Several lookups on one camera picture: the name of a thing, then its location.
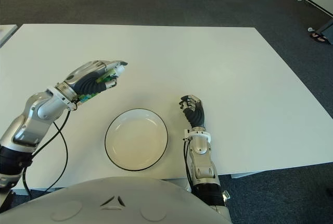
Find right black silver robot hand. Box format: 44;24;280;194
178;94;206;129

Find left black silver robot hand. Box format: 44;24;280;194
56;59;129;97

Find green toothpaste tube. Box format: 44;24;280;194
78;65;125;104

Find white plate with black rim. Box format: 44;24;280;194
104;108;169;171

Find white side table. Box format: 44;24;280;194
0;24;18;49

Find silver robot torso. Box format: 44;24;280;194
0;177;232;224

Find red black slippers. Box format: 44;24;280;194
309;32;330;43

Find dark grey box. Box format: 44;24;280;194
317;19;333;45

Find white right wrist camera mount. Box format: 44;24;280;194
183;128;212;141

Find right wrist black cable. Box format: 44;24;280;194
183;140;195;191

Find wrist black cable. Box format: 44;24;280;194
183;140;195;191
22;109;69;200

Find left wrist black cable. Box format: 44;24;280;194
22;109;69;200

